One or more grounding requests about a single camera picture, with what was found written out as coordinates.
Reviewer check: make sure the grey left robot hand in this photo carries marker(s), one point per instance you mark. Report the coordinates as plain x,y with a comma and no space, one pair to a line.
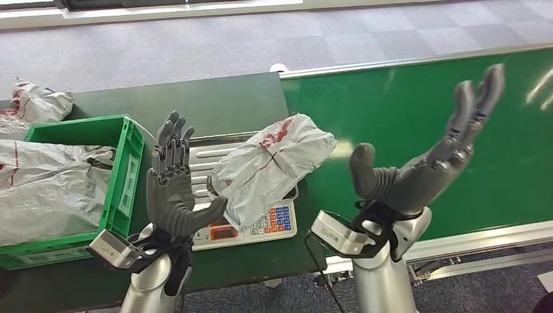
170,203

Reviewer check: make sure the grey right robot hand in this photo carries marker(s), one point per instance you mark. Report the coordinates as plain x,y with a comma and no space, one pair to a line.
410,185

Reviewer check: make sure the grey poly mailer package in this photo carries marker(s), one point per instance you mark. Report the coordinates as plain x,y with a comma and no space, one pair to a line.
268,164

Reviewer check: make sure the green plastic basket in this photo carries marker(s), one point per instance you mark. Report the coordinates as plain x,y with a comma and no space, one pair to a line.
123,181

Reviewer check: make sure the white electronic weighing scale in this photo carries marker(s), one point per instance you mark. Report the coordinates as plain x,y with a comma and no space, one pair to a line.
268,224

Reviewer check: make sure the large grey poly package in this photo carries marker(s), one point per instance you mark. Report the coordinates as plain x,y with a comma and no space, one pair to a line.
52,194

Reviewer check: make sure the crumpled grey poly package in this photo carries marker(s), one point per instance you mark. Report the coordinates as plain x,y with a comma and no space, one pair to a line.
39,106

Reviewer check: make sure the green conveyor belt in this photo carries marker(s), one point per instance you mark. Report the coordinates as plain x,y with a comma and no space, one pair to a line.
410,108

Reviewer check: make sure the white paper sheet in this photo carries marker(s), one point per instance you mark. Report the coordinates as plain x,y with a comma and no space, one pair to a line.
548,285

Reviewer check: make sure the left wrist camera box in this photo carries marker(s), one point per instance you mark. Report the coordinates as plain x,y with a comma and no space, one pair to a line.
114,250

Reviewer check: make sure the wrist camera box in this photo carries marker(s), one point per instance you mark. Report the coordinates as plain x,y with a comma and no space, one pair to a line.
337,233
114,250

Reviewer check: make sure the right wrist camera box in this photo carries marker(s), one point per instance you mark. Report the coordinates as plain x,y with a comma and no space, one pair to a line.
337,233

